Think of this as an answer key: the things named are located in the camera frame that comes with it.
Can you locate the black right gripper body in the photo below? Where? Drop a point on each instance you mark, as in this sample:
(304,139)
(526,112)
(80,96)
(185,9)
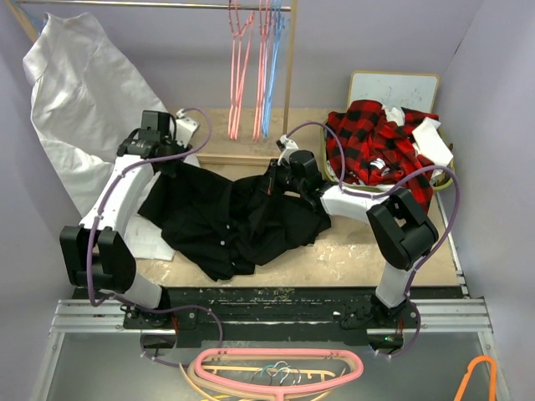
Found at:
(281,180)

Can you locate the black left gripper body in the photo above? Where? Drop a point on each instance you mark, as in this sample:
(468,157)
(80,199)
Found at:
(170,167)

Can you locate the black button shirt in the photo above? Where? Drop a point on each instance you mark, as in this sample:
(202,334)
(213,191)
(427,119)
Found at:
(228,227)

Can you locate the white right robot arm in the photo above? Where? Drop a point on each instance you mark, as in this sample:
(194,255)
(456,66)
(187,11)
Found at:
(403,232)

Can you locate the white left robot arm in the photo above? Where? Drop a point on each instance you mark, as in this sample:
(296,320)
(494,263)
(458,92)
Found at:
(95,253)

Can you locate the red black plaid shirt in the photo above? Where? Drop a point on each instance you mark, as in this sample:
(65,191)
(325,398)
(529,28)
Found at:
(370,150)

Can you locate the white hanging shirt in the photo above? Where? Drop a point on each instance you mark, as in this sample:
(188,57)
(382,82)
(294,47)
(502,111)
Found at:
(86,98)

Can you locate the blue hanger on rack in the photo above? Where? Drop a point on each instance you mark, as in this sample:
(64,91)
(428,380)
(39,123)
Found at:
(276,25)

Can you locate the blue hanger under white shirt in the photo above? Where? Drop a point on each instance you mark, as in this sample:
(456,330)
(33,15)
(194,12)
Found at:
(31,26)

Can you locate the beige hanger on tray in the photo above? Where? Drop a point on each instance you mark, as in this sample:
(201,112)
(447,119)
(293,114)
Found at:
(318,390)

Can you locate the wooden clothes rack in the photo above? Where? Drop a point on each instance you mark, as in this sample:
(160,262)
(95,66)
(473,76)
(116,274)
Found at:
(211,159)

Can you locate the white cloth in basket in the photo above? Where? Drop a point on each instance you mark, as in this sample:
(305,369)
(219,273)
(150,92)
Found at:
(424,131)

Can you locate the yellow framed whiteboard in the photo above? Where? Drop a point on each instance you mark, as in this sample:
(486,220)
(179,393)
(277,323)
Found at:
(395,89)

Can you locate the olive green laundry basket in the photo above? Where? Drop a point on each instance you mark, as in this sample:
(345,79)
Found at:
(436,178)

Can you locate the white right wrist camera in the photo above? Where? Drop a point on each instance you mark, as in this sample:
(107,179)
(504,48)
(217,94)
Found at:
(287,146)

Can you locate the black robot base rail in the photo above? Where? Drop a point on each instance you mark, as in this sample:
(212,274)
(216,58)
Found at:
(348,315)

